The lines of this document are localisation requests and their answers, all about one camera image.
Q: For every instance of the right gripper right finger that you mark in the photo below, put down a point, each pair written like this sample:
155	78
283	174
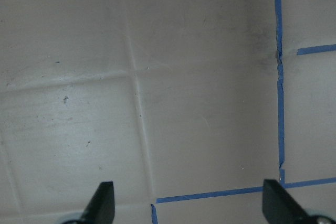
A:
278	207

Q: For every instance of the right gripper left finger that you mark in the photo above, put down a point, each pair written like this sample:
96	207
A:
101	207

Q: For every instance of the brown paper table cover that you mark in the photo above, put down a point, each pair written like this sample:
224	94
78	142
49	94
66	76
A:
185	105

